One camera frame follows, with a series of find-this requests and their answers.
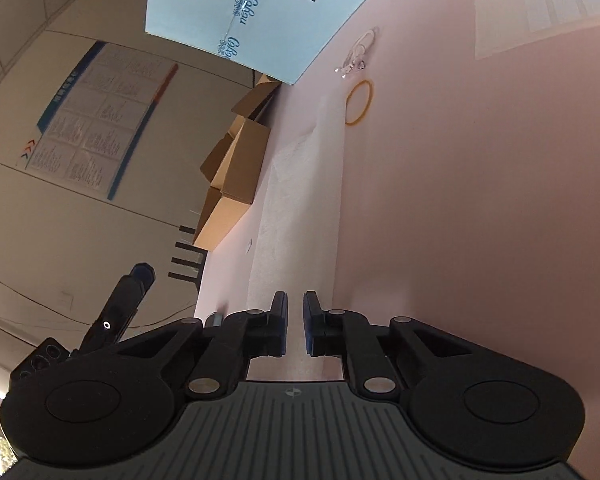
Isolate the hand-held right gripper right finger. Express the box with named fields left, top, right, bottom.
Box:
left=302, top=290, right=481, bottom=403

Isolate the wall poster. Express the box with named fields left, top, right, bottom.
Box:
left=15, top=40, right=181, bottom=202

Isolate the light blue box with shipping label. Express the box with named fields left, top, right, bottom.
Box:
left=145, top=0, right=406, bottom=86

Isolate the brown cardboard box with flaps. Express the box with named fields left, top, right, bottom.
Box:
left=230, top=74, right=283, bottom=123

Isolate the tan rubber band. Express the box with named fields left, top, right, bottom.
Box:
left=345, top=79, right=376, bottom=126

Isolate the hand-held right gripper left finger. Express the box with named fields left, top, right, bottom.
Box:
left=112, top=291, right=288, bottom=401

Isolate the white label sticker sheet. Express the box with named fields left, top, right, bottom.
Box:
left=472, top=0, right=600, bottom=61

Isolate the open brown cardboard box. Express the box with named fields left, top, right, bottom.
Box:
left=192, top=117, right=272, bottom=252

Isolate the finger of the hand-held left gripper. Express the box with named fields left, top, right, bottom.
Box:
left=77, top=262, right=157, bottom=357

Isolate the black router with antennas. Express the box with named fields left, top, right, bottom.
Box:
left=167, top=224, right=206, bottom=288

